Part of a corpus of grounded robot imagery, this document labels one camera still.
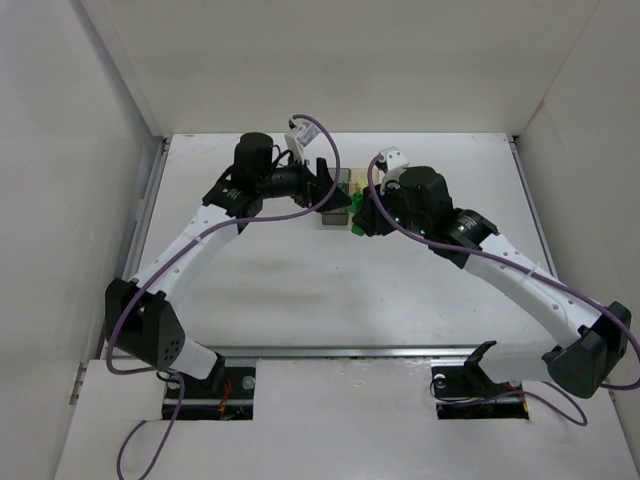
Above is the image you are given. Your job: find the green yellow lego cluster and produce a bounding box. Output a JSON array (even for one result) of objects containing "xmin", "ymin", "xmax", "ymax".
[{"xmin": 347, "ymin": 192, "xmax": 365, "ymax": 236}]

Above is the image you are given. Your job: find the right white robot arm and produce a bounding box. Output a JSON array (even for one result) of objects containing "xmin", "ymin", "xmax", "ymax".
[{"xmin": 353, "ymin": 165, "xmax": 639, "ymax": 398}]

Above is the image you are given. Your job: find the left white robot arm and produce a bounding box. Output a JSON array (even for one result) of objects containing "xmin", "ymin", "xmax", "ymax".
[{"xmin": 105, "ymin": 132, "xmax": 351, "ymax": 382}]

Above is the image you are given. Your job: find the dark grey transparent container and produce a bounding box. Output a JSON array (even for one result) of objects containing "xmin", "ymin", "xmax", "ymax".
[{"xmin": 321, "ymin": 168, "xmax": 351, "ymax": 227}]

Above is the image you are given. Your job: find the light wooden container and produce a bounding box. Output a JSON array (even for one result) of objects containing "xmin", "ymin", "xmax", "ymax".
[{"xmin": 348, "ymin": 168, "xmax": 368, "ymax": 196}]

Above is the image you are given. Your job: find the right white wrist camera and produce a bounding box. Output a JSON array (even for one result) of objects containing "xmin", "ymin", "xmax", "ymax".
[{"xmin": 376, "ymin": 147, "xmax": 409, "ymax": 184}]

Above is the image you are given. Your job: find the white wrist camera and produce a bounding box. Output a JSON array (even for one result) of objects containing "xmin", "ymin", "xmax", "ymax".
[
  {"xmin": 376, "ymin": 147, "xmax": 409, "ymax": 184},
  {"xmin": 284, "ymin": 118, "xmax": 320, "ymax": 163}
]

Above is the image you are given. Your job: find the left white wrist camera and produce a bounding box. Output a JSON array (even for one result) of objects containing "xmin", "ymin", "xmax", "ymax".
[{"xmin": 284, "ymin": 118, "xmax": 320, "ymax": 163}]

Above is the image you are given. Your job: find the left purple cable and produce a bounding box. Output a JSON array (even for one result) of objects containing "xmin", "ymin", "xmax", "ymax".
[{"xmin": 104, "ymin": 113, "xmax": 344, "ymax": 480}]

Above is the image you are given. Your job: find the purple cable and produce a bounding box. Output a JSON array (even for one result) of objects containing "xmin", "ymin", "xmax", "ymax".
[
  {"xmin": 104, "ymin": 113, "xmax": 344, "ymax": 480},
  {"xmin": 367, "ymin": 154, "xmax": 640, "ymax": 427}
]

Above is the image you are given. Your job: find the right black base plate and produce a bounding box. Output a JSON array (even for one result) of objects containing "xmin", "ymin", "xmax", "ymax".
[{"xmin": 429, "ymin": 363, "xmax": 529, "ymax": 420}]

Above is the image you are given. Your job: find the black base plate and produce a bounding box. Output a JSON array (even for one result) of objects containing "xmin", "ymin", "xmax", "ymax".
[
  {"xmin": 429, "ymin": 363, "xmax": 529, "ymax": 420},
  {"xmin": 156, "ymin": 359, "xmax": 257, "ymax": 421}
]

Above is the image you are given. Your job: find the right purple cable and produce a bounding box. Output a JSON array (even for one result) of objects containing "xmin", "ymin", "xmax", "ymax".
[{"xmin": 367, "ymin": 154, "xmax": 640, "ymax": 427}]

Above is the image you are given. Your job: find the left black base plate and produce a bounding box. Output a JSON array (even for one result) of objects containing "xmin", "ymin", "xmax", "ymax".
[{"xmin": 156, "ymin": 359, "xmax": 257, "ymax": 421}]

